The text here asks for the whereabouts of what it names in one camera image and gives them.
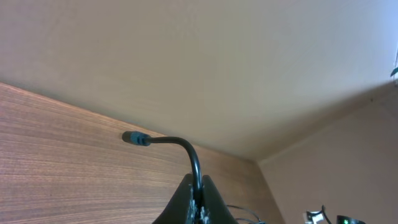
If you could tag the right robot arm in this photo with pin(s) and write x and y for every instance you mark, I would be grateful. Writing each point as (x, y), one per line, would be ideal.
(348, 220)

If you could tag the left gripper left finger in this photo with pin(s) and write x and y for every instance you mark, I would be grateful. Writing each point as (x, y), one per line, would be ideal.
(181, 207)

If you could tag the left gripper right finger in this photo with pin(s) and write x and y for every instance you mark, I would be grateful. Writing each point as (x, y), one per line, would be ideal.
(213, 208)

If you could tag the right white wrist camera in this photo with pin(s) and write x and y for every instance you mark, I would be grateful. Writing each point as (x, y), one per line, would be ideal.
(313, 217)

